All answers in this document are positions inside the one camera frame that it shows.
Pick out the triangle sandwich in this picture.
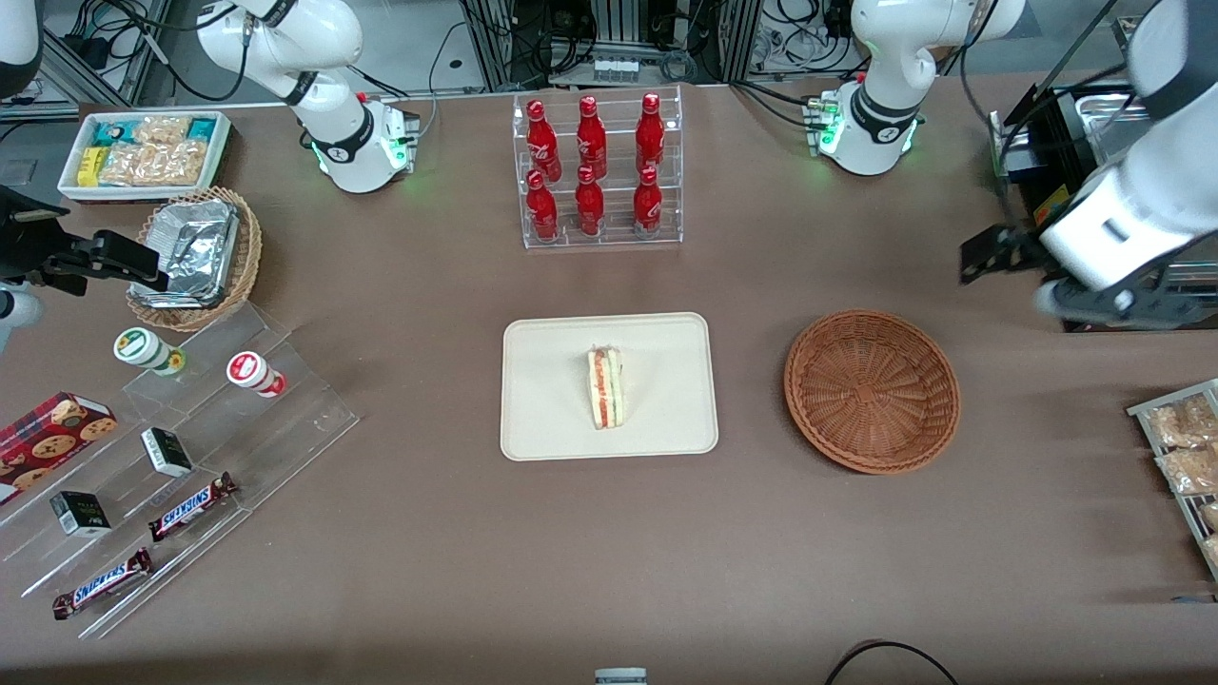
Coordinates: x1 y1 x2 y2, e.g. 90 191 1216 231
585 346 626 431

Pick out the clear acrylic bottle rack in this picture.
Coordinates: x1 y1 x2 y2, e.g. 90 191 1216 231
512 86 684 250

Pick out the red cola bottle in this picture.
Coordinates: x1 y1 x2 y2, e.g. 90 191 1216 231
633 166 663 234
526 99 562 182
577 95 608 180
526 169 560 241
636 92 665 174
575 166 605 237

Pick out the red cookie box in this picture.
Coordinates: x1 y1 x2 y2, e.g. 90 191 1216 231
0 392 119 505

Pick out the snickers chocolate bar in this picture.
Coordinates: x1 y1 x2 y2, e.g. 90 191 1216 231
52 548 154 620
148 473 238 542

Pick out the silver foil container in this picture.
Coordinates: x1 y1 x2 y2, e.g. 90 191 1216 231
133 198 239 307

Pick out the aluminium equipment frame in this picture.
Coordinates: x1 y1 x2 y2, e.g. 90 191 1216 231
457 0 762 91

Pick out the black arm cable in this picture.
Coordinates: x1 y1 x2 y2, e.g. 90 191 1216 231
956 0 1129 239

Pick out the black metal appliance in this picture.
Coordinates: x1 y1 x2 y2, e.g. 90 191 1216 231
990 81 1218 332

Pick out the green lid yogurt cup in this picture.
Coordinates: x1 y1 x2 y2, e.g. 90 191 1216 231
114 327 187 376

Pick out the tan wicker basket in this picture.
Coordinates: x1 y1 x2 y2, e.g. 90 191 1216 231
126 186 263 332

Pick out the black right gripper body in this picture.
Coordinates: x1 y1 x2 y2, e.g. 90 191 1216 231
0 187 69 284

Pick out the small black carton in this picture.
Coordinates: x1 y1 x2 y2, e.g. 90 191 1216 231
141 427 193 478
49 491 111 537

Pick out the black table cable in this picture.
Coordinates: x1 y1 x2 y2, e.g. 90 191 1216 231
823 640 962 685

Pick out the large clear cracker bag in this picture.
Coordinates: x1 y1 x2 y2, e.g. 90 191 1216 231
100 141 208 186

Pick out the white snack bin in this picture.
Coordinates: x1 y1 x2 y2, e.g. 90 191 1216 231
57 110 232 204

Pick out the brown wicker basket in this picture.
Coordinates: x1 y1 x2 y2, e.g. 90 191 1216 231
784 309 961 475

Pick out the small clear cracker bag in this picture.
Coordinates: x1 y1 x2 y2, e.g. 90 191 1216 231
133 116 191 146

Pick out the grey tray of snack bags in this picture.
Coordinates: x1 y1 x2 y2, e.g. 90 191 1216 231
1128 379 1218 581

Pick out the beige plastic tray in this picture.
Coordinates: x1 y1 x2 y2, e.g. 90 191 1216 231
501 312 719 462

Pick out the red lid yogurt cup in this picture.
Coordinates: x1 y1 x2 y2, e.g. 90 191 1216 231
226 351 286 398

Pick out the clear acrylic stepped display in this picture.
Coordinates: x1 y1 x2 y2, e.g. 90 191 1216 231
0 303 361 640

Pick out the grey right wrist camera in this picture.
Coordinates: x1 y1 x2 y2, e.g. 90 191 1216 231
0 290 45 355

